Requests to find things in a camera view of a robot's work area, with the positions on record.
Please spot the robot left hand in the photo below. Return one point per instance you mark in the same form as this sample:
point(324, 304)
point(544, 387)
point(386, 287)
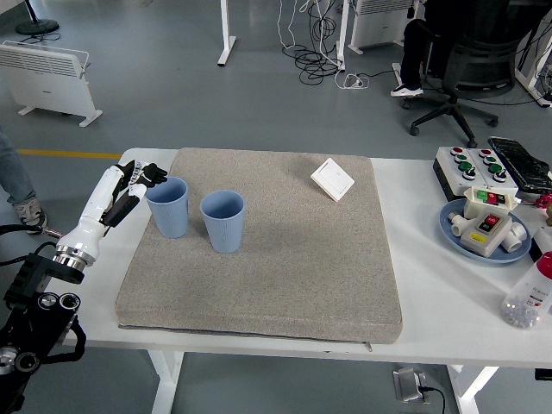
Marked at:
point(97, 202)

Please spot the blue ribbed plastic cup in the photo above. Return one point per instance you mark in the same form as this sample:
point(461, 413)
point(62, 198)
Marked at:
point(170, 215)
point(224, 235)

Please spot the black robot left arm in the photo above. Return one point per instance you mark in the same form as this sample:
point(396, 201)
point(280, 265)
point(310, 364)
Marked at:
point(39, 280)

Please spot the standing person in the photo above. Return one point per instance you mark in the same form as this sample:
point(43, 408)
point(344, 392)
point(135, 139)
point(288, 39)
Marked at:
point(15, 177)

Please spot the white panel heater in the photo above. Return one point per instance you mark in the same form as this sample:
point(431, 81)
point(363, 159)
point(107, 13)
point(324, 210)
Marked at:
point(47, 90)
point(379, 26)

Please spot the black round stand base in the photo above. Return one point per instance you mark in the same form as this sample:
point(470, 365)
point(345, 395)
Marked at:
point(39, 28)

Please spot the grey-brown cushion mat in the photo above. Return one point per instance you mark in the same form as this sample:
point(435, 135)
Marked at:
point(280, 259)

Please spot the white desk leg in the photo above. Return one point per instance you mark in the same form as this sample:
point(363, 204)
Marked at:
point(341, 39)
point(225, 43)

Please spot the white table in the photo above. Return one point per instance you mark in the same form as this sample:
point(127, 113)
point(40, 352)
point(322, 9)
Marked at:
point(431, 302)

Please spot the seated person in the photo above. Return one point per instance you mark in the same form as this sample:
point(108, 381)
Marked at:
point(414, 52)

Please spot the white three-button control box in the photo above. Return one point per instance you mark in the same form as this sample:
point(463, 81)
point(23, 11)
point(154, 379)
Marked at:
point(455, 172)

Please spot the grey metal foot pedal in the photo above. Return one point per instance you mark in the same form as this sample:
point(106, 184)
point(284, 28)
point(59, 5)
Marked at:
point(407, 384)

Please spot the small white pipe fitting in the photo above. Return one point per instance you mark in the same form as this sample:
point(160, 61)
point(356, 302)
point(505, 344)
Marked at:
point(458, 225)

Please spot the white four-button control box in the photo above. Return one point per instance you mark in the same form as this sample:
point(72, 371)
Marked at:
point(483, 166)

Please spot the blue round plate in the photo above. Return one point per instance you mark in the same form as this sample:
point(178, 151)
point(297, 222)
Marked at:
point(483, 259)

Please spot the black office chair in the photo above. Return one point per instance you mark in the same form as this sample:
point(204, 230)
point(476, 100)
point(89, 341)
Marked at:
point(483, 64)

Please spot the large white pipe fitting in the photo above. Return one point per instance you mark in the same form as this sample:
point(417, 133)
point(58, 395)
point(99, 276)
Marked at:
point(517, 235)

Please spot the black marbled tray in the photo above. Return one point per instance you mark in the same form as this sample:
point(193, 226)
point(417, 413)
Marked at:
point(522, 164)

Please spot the clear red-capped bottle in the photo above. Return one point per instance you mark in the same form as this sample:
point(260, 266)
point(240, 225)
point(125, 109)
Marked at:
point(528, 297)

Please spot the red shiny object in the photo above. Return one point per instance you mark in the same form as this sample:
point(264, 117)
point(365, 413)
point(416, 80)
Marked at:
point(545, 202)

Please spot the brown small object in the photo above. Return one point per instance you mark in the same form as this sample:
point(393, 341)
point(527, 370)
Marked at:
point(549, 215)

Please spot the black table control panel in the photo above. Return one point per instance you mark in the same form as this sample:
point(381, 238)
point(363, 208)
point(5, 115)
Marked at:
point(544, 374)

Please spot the white wall switch plate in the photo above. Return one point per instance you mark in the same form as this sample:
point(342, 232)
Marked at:
point(332, 179)

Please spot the white green-red push-button switch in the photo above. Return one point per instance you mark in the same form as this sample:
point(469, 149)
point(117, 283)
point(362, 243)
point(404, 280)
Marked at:
point(474, 207)

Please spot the beige red-rocker switch box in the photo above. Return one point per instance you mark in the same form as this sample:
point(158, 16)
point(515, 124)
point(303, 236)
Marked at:
point(478, 241)

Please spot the white desk frame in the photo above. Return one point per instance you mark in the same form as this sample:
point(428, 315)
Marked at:
point(528, 77)

